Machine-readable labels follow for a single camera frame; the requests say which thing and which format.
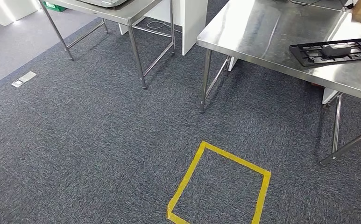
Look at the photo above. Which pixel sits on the black plastic panel part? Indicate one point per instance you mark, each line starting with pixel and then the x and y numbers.
pixel 301 57

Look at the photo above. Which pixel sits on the stainless steel workbench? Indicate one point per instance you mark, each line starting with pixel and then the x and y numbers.
pixel 260 31

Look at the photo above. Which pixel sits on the grey sheet metal part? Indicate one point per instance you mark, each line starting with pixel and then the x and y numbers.
pixel 106 2

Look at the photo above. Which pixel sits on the yellow floor tape square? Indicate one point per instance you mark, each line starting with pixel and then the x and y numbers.
pixel 195 164

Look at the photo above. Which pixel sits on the white cabinet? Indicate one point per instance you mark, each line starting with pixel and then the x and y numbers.
pixel 192 21

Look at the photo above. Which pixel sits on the stainless steel table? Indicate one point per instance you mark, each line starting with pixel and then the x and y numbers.
pixel 127 14

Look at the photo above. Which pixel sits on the silver floor socket plate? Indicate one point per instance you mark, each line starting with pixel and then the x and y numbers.
pixel 24 79

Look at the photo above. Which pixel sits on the green plastic crate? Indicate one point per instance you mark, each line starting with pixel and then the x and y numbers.
pixel 54 6

